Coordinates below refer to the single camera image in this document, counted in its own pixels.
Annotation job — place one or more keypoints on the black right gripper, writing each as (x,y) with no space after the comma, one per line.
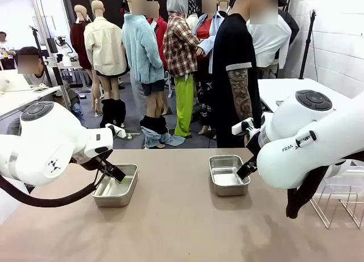
(253,144)

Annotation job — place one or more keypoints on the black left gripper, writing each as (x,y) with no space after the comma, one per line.
(88,162)

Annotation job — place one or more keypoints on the rectangular steel container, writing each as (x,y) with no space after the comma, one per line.
(113,196)
(227,188)

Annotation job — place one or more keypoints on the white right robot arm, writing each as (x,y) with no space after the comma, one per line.
(298,159)

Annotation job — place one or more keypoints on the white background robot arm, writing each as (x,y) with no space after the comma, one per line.
(66,50)

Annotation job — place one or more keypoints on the person's tattooed right forearm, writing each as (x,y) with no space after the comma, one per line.
(241,105)

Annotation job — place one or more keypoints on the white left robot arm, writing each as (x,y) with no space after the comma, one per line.
(51,137)

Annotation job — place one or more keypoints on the white table with rounded corners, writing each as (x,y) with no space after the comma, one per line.
(284,88)

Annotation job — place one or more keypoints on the white side panel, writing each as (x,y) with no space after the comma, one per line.
(8,209)

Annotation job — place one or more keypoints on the black light stand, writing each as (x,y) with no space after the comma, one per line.
(58,75)

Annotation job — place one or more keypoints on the white work table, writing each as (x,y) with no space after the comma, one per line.
(17,100)

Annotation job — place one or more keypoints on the seated person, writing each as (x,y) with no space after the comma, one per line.
(34,78)

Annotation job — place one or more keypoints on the mannequin in light blue fleece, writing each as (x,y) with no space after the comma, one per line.
(142,51)

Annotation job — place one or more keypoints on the person in black t-shirt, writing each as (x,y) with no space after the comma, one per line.
(230,46)

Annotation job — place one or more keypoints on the mannequin in cream jacket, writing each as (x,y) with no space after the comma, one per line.
(103,46)

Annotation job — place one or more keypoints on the mannequin in white shirt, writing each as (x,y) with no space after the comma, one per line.
(270,43)

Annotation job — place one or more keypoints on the white laptop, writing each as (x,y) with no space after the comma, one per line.
(14,81)

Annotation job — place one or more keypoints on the mannequin in dark red dress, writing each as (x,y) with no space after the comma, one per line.
(78,40)

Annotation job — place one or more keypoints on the mannequin in plaid shirt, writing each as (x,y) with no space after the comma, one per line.
(179,46)

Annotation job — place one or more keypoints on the black tripod stand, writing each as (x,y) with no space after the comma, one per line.
(308,43)

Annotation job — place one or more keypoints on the mannequin in blue shirt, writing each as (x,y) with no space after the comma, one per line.
(204,31)

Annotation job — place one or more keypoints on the mannequin in red jacket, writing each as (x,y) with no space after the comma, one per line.
(160,29)

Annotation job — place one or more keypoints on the mannequin in black jacket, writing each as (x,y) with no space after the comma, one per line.
(291,26)

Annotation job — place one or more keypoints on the person in white shirt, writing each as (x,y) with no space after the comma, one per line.
(5,50)

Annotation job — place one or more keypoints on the mannequin in black clothes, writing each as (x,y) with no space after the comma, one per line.
(224,0)

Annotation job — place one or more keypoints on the mannequin with patterned headscarf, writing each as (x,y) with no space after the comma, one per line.
(192,6)

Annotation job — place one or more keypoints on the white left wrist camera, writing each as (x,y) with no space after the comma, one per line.
(119,132)

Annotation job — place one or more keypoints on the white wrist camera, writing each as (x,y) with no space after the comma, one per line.
(241,127)
(119,132)

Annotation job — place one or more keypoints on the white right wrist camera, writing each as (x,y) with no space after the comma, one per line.
(241,127)

